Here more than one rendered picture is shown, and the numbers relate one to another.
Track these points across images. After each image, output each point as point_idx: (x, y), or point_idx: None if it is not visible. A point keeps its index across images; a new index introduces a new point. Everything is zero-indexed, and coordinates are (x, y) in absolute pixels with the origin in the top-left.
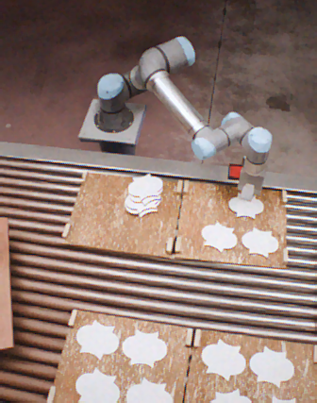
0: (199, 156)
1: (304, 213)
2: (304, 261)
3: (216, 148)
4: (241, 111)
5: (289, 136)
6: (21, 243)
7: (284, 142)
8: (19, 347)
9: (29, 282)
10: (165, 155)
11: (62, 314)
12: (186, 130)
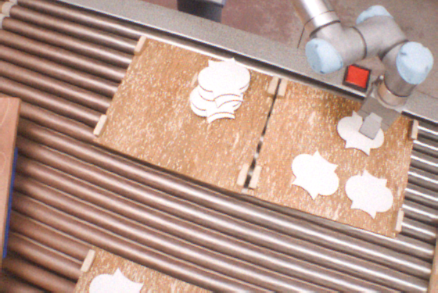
0: (314, 67)
1: (433, 156)
2: (421, 231)
3: (344, 62)
4: None
5: (413, 13)
6: (39, 129)
7: (406, 20)
8: (12, 284)
9: (41, 191)
10: (261, 6)
11: (77, 248)
12: (301, 20)
